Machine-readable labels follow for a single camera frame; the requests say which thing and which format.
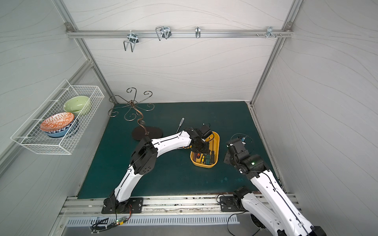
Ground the yellow plastic storage tray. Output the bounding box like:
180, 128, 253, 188
190, 131, 220, 169

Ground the green black screwdriver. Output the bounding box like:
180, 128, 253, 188
205, 152, 211, 165

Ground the black yellow-capped screwdriver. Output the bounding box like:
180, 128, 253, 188
210, 141, 215, 165

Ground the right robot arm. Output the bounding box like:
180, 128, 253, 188
225, 138, 326, 236

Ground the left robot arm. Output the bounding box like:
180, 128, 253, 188
108, 124, 215, 211

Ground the small grey clear screwdriver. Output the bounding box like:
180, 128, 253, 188
176, 117, 185, 133

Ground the small metal hook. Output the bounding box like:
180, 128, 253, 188
195, 26, 201, 38

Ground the metal double hook middle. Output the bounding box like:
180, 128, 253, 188
155, 26, 172, 41

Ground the metal double hook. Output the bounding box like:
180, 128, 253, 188
123, 32, 139, 52
155, 26, 172, 41

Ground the metal double hook left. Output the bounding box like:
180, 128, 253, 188
123, 32, 139, 52

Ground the metal hook right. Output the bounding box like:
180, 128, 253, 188
256, 27, 282, 38

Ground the green ceramic bowl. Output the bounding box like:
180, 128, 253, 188
63, 96, 92, 117

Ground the blue bowl under orange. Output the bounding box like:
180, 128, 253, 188
44, 121, 79, 138

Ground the orange patterned bowl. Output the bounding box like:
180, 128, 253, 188
40, 112, 75, 132

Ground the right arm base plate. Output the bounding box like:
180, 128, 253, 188
217, 195, 245, 212

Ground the copper wire jewelry stand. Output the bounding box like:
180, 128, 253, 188
107, 87, 163, 141

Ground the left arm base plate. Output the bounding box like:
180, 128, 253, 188
101, 195, 143, 214

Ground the aluminium top rail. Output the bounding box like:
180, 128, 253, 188
67, 29, 294, 39

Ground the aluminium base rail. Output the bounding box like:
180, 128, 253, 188
58, 193, 232, 217

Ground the white wire basket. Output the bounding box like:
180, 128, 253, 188
11, 80, 104, 155

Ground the white slotted cable duct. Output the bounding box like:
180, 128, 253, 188
66, 214, 240, 228

